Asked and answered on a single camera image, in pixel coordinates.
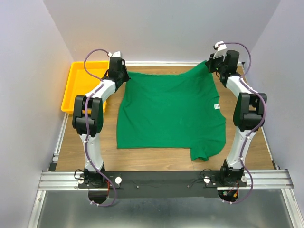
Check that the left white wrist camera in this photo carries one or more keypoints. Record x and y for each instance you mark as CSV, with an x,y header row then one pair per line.
x,y
117,54

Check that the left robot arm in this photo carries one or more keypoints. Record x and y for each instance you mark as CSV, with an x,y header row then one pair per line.
x,y
88,120

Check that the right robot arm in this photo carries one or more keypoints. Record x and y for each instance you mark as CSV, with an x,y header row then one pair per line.
x,y
248,117

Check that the yellow plastic tray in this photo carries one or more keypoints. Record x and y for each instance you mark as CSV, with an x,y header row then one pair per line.
x,y
79,82

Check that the aluminium front rail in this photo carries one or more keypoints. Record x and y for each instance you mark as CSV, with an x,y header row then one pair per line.
x,y
262,179

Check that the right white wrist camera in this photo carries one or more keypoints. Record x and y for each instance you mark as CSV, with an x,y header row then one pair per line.
x,y
220,49

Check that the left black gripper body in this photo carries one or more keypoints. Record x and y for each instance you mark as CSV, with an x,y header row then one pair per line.
x,y
123,75

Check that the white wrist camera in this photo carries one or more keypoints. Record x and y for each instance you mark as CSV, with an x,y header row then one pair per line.
x,y
117,54
220,49

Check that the green t shirt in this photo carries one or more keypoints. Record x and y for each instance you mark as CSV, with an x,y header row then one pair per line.
x,y
172,111

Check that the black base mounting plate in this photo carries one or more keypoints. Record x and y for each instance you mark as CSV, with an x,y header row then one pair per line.
x,y
161,184

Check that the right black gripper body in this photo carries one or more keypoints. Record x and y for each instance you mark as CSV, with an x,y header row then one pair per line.
x,y
215,65

